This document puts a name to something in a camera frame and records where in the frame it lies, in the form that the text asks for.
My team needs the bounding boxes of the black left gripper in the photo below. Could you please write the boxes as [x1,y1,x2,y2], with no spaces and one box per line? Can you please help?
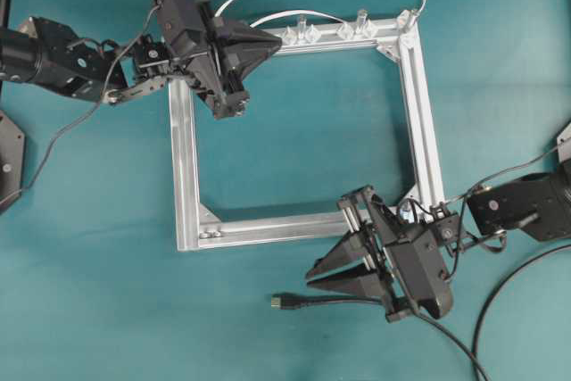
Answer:
[154,0,283,120]

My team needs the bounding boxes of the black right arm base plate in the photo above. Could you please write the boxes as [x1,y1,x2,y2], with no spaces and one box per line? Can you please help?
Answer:
[556,123,571,163]

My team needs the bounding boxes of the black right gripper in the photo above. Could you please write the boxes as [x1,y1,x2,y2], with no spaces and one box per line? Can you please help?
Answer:
[305,186,453,322]

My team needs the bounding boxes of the black cable with plug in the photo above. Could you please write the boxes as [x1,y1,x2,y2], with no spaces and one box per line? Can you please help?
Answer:
[269,244,571,381]

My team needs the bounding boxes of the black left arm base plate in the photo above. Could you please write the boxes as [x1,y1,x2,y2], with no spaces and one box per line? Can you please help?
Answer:
[0,111,26,212]

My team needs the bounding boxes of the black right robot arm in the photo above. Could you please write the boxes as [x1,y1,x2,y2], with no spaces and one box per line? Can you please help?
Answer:
[306,172,570,322]

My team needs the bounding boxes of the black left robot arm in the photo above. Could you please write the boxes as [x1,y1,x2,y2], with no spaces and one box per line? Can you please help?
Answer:
[1,0,282,119]

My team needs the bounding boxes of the silver aluminium extrusion frame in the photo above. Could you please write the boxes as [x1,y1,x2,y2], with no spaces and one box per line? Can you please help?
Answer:
[169,17,445,252]

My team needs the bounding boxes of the clear standoff post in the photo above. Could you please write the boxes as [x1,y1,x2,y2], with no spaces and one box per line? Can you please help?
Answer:
[396,9,421,34]
[296,14,308,44]
[355,9,368,35]

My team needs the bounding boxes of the black zip tie loop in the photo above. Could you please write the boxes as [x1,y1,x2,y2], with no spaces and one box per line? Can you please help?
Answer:
[397,198,419,223]

